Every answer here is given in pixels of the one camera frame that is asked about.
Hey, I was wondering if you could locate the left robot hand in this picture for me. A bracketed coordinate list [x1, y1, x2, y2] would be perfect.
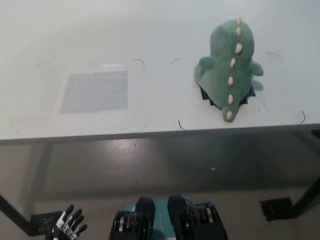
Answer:
[47, 204, 88, 240]

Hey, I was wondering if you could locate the green plush dinosaur toy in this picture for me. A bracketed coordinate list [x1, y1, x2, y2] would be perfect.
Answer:
[193, 16, 265, 123]

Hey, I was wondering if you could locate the black table leg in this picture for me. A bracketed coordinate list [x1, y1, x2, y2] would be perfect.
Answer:
[289, 129, 320, 221]
[0, 193, 35, 237]

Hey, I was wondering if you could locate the black and teal robot body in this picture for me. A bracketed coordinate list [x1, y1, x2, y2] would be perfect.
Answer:
[107, 194, 230, 240]

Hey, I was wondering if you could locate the grey tape patch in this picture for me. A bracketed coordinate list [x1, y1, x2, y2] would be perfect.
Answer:
[59, 70, 129, 115]

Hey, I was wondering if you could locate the black tape patch on table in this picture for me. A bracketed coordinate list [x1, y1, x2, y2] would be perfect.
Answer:
[199, 83, 256, 108]

